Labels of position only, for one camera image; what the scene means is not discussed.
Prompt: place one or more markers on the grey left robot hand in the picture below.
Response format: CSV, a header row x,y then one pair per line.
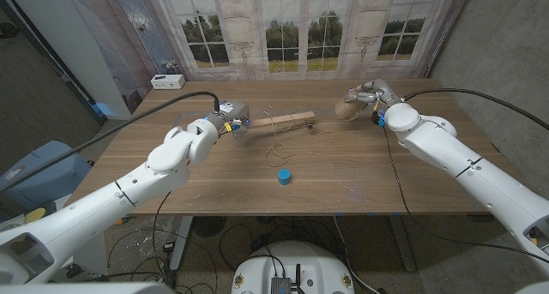
x,y
233,114

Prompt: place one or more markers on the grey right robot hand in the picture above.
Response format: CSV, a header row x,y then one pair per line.
x,y
377,92

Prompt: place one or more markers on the jute twine spool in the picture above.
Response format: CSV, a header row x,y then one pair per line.
x,y
347,109

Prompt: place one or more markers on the wooden hanger with metal clips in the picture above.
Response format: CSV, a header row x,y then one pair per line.
x,y
283,118

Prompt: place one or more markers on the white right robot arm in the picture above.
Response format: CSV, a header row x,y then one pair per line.
x,y
463,161

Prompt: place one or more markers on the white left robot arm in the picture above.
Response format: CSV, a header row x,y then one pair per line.
x,y
128,191

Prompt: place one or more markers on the blue plastic cap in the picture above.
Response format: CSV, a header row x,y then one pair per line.
x,y
284,177

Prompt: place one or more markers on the white power strip box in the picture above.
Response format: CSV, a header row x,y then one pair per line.
x,y
167,82

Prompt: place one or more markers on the printed window backdrop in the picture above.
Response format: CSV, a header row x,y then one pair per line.
x,y
300,28

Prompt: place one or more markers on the white table leg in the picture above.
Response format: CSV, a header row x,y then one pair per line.
x,y
181,242

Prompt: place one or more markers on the grey table leg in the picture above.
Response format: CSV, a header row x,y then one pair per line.
x,y
402,242

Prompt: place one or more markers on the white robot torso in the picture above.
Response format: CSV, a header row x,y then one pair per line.
x,y
296,259

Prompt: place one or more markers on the blue plastic bin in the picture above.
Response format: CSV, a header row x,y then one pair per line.
x,y
38,178

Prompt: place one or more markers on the black device with yellow pads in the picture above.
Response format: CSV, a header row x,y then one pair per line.
x,y
40,214

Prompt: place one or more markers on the black door frame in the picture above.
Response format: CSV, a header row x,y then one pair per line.
x,y
51,58

